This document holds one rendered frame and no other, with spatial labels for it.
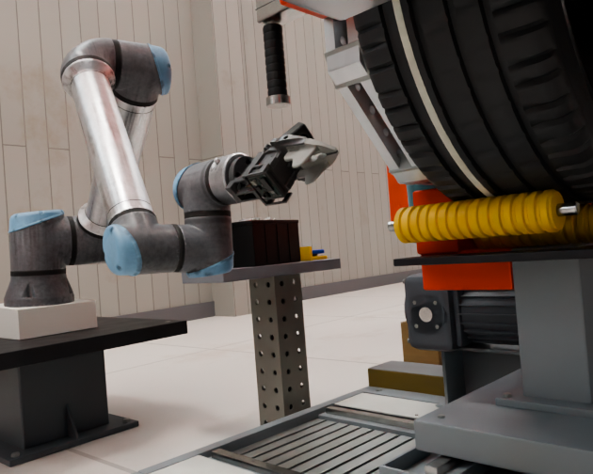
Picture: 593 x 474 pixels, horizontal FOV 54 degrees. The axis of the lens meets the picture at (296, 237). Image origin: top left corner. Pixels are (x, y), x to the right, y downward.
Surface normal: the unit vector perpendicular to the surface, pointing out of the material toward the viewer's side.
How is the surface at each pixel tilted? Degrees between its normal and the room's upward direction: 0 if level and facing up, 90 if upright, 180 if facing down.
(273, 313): 90
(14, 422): 90
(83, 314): 90
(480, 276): 90
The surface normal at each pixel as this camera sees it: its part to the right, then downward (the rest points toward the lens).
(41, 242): 0.54, -0.02
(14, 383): -0.66, 0.04
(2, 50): 0.74, -0.07
